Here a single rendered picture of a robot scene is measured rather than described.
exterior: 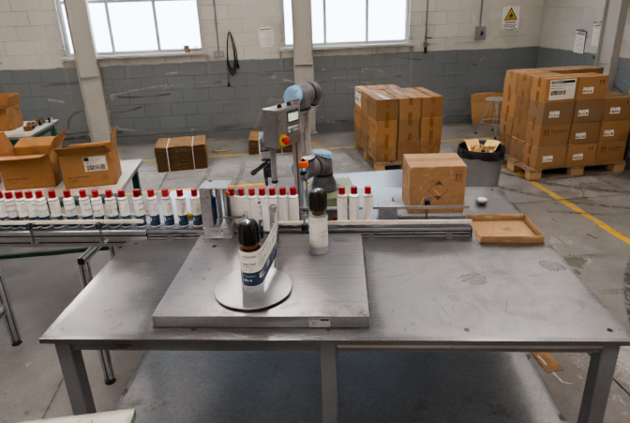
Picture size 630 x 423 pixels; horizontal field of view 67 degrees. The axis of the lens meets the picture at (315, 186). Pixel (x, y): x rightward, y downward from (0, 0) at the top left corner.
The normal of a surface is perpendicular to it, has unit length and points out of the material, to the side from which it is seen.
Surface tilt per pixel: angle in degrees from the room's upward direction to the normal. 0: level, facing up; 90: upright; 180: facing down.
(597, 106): 88
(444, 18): 90
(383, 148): 87
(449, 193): 90
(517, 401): 1
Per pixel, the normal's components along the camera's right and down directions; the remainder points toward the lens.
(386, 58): 0.13, 0.34
